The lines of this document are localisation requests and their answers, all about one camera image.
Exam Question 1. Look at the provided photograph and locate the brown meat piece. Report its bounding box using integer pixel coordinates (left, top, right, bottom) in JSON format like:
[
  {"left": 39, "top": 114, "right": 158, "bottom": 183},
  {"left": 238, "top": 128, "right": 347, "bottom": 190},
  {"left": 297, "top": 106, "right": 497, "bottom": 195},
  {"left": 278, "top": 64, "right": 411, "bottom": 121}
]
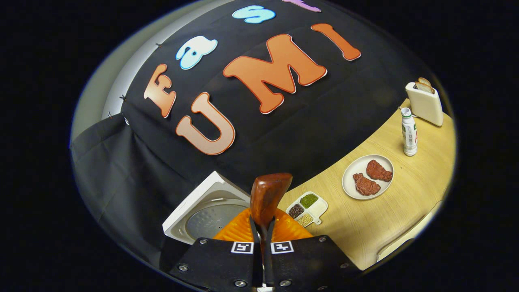
[
  {"left": 366, "top": 159, "right": 393, "bottom": 182},
  {"left": 353, "top": 173, "right": 382, "bottom": 196}
]

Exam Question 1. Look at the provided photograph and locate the white divided bean dish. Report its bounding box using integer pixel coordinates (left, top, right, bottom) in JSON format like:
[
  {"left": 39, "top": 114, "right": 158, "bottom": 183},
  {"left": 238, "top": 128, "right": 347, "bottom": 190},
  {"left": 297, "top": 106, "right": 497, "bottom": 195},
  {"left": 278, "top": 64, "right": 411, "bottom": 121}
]
[{"left": 286, "top": 191, "right": 328, "bottom": 228}]

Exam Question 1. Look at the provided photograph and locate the white toaster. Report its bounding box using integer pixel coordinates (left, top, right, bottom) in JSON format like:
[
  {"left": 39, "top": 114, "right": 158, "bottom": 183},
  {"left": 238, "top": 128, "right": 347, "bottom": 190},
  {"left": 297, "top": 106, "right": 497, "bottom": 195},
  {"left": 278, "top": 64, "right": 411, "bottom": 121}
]
[{"left": 405, "top": 81, "right": 444, "bottom": 127}]

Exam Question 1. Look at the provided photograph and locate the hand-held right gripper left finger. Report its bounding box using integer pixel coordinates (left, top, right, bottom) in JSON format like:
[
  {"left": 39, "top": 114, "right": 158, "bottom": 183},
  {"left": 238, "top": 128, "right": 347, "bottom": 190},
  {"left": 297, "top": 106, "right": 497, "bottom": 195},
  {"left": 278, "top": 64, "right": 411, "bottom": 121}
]
[{"left": 168, "top": 208, "right": 262, "bottom": 292}]

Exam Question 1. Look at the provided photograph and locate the round white plate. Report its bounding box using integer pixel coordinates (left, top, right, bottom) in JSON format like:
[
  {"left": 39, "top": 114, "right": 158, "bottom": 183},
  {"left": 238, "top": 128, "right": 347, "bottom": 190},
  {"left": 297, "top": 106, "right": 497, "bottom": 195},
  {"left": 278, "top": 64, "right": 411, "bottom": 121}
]
[{"left": 342, "top": 155, "right": 394, "bottom": 200}]

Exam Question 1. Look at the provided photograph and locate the white rice cooker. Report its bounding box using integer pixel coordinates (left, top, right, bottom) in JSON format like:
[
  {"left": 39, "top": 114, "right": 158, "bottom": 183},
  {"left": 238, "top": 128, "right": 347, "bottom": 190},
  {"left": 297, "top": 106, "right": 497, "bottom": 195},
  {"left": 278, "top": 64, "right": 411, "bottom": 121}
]
[{"left": 162, "top": 171, "right": 253, "bottom": 246}]

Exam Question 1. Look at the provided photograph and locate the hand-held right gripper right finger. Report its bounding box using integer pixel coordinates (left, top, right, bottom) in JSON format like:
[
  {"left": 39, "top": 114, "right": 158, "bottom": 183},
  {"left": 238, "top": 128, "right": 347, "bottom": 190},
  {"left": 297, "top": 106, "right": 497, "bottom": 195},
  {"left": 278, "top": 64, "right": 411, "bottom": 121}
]
[{"left": 264, "top": 208, "right": 361, "bottom": 292}]

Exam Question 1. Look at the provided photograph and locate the brown wooden spoon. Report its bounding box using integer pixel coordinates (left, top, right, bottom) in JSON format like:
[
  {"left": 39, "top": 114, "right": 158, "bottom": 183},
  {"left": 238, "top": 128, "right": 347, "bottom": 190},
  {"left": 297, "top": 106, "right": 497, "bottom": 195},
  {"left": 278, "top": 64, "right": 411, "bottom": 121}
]
[{"left": 250, "top": 173, "right": 293, "bottom": 249}]

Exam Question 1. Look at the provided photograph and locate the white bottle with green label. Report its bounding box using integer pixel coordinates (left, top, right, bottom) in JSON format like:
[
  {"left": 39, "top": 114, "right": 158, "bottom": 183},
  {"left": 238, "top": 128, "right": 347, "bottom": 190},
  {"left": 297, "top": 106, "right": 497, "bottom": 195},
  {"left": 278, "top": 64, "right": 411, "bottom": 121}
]
[{"left": 401, "top": 107, "right": 418, "bottom": 157}]

